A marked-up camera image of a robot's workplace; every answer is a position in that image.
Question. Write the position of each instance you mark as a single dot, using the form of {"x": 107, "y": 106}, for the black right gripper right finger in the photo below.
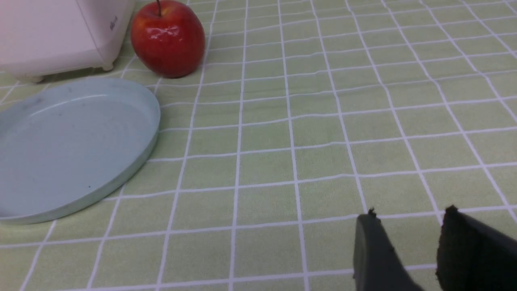
{"x": 473, "y": 256}

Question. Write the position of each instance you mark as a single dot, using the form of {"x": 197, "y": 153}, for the green checkered tablecloth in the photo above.
{"x": 305, "y": 114}

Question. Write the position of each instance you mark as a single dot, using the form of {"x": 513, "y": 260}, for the white two-slot toaster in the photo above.
{"x": 43, "y": 37}

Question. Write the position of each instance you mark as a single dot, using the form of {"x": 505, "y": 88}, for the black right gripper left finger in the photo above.
{"x": 376, "y": 265}

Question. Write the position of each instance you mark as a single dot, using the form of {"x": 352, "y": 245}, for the light blue plate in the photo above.
{"x": 68, "y": 147}

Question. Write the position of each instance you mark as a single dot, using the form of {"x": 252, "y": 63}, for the red apple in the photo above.
{"x": 168, "y": 38}

